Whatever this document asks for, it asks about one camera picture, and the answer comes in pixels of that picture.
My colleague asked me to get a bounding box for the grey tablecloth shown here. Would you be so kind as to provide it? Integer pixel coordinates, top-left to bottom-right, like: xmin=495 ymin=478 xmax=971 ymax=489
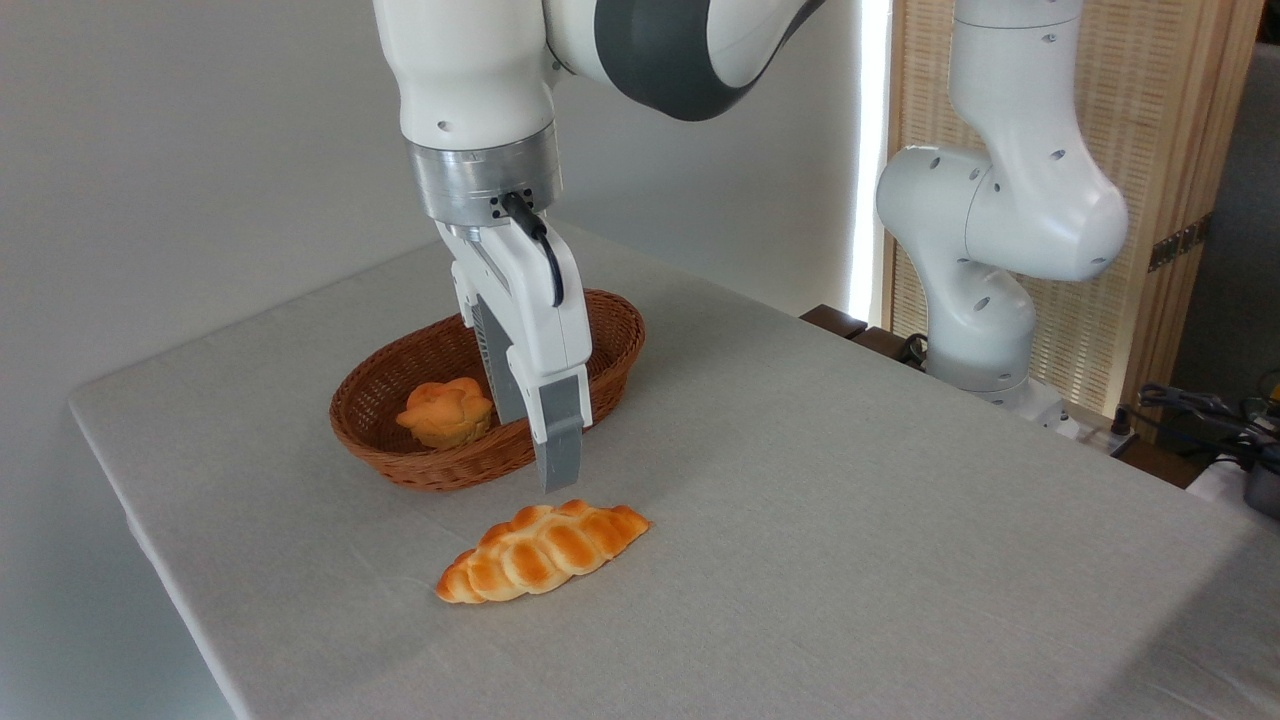
xmin=68 ymin=210 xmax=1280 ymax=720

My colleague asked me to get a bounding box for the long braided bread loaf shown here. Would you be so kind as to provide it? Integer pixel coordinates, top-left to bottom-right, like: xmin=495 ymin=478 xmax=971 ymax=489
xmin=436 ymin=499 xmax=651 ymax=605

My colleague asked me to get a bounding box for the round flower-shaped bun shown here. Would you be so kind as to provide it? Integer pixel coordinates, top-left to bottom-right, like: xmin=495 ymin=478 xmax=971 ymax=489
xmin=396 ymin=378 xmax=495 ymax=449

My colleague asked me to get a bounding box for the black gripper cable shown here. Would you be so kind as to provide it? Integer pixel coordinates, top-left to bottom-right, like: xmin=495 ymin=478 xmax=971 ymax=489
xmin=500 ymin=192 xmax=566 ymax=308

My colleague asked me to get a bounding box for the wooden slatted folding screen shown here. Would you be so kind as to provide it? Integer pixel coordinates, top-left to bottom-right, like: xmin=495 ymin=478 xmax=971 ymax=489
xmin=885 ymin=0 xmax=1266 ymax=441

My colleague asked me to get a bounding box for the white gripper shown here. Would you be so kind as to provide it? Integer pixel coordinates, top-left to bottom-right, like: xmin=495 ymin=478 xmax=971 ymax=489
xmin=437 ymin=215 xmax=593 ymax=496

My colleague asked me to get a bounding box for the brown wicker basket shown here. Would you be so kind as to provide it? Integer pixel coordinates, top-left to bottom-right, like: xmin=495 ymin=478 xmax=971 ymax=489
xmin=329 ymin=288 xmax=646 ymax=492

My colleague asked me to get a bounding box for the dark wooden robot stand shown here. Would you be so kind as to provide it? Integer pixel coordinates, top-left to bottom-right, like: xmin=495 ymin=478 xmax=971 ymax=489
xmin=800 ymin=305 xmax=1201 ymax=491

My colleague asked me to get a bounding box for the black cable bundle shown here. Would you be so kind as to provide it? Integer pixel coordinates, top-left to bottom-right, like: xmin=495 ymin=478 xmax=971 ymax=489
xmin=1135 ymin=383 xmax=1280 ymax=471

